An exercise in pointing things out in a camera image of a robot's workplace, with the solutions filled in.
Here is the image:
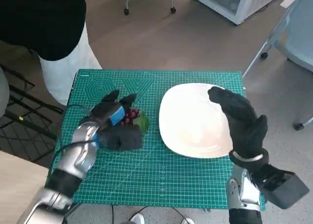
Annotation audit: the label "black wire rack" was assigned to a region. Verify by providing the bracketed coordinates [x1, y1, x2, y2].
[0, 65, 66, 161]

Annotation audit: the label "white plate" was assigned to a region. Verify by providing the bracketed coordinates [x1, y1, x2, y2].
[158, 83, 234, 158]

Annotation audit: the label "light blue chair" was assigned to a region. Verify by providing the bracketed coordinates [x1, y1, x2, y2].
[242, 0, 313, 131]

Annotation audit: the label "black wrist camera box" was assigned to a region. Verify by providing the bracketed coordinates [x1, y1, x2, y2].
[254, 164, 310, 210]
[97, 124, 144, 153]

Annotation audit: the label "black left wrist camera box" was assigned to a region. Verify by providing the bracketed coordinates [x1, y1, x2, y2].
[97, 124, 144, 153]

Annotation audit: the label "green cutting mat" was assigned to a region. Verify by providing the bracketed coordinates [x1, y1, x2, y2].
[48, 68, 267, 211]

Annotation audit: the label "white glass-door cabinet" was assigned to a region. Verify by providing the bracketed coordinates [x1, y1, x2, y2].
[191, 0, 291, 25]

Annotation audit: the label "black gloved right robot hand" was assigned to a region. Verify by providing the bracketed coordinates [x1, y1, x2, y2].
[207, 86, 269, 159]

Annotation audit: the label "person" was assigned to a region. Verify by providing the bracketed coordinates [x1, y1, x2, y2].
[0, 0, 103, 106]

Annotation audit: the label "wooden board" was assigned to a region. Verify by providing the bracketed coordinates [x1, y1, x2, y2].
[0, 150, 51, 224]

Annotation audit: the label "red toy grapes with leaf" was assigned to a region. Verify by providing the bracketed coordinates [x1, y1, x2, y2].
[123, 108, 150, 133]

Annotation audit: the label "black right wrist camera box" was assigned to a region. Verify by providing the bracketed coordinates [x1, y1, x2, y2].
[254, 164, 310, 210]

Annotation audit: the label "rolling chair base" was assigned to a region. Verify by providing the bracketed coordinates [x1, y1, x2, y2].
[123, 0, 177, 16]

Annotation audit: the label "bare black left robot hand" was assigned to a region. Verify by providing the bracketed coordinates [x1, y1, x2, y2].
[88, 89, 139, 132]

